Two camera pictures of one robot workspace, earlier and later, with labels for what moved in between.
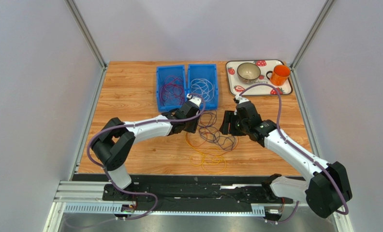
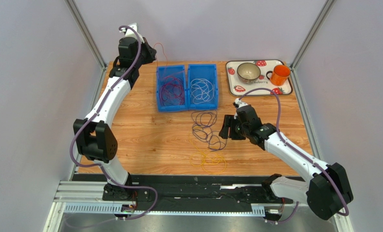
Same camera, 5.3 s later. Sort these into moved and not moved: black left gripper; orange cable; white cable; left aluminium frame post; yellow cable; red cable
Moved: black left gripper; orange cable
Not moved: left aluminium frame post; white cable; yellow cable; red cable
